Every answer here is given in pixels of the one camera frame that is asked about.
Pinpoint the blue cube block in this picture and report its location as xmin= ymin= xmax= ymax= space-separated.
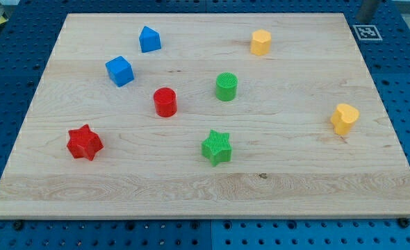
xmin=105 ymin=56 xmax=134 ymax=88

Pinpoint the blue triangle block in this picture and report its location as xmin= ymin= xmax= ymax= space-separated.
xmin=139 ymin=26 xmax=161 ymax=53

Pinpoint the wooden board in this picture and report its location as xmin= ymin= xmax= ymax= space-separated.
xmin=0 ymin=13 xmax=410 ymax=220

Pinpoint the green star block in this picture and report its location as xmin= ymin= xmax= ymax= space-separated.
xmin=201 ymin=130 xmax=232 ymax=167

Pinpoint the red cylinder block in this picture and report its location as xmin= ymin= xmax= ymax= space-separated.
xmin=153 ymin=87 xmax=177 ymax=117

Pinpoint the green cylinder block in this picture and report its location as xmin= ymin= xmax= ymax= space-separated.
xmin=215 ymin=72 xmax=238 ymax=101

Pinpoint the yellow hexagon block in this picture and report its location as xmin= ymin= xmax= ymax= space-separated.
xmin=250 ymin=29 xmax=272 ymax=56

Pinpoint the red star block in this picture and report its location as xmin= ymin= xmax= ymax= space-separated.
xmin=67 ymin=124 xmax=104 ymax=161

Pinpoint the yellow heart block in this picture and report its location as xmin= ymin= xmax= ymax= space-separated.
xmin=330 ymin=103 xmax=360 ymax=135

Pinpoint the white fiducial marker tag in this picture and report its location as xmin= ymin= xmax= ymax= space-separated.
xmin=353 ymin=24 xmax=382 ymax=41

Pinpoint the grey metal post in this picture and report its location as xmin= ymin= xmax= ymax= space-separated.
xmin=355 ymin=0 xmax=381 ymax=24

